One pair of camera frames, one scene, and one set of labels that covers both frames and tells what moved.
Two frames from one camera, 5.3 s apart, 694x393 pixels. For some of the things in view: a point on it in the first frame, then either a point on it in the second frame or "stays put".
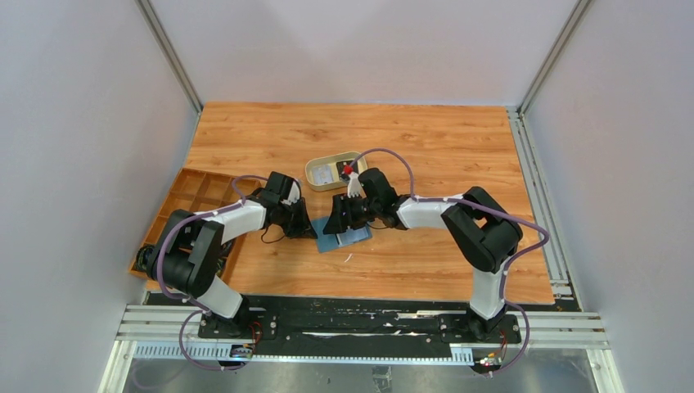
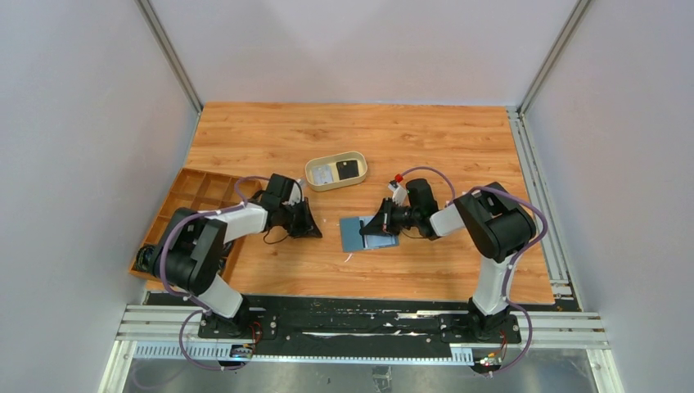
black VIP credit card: (340, 169) stays put
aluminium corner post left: (172, 59) stays put
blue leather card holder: (327, 241) to (353, 240)
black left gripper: (296, 219) stays put
